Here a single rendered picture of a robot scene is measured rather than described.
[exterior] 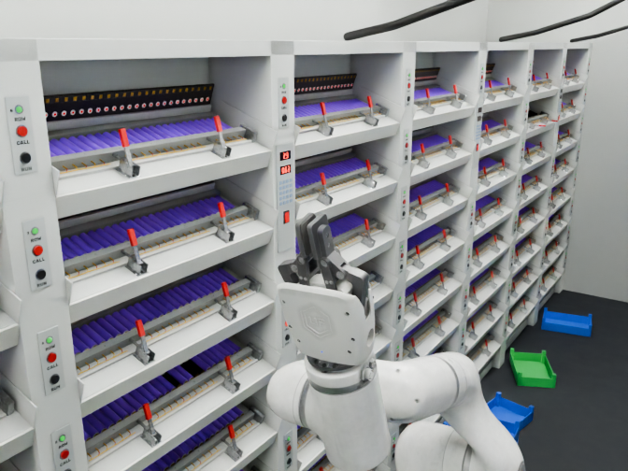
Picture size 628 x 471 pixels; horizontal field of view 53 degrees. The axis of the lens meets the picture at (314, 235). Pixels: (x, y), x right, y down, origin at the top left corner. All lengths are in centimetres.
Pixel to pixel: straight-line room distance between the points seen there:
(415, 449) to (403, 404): 30
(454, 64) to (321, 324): 222
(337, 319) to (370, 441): 18
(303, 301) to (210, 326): 86
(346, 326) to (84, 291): 69
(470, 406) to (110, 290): 69
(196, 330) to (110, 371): 24
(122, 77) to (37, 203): 46
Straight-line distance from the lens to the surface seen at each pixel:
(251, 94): 160
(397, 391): 92
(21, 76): 113
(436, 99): 260
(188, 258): 141
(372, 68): 221
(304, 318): 71
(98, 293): 127
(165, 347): 146
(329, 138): 179
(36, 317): 120
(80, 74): 144
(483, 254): 336
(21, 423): 128
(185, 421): 157
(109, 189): 124
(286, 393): 82
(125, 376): 138
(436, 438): 120
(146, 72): 155
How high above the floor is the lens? 180
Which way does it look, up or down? 17 degrees down
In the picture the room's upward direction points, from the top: straight up
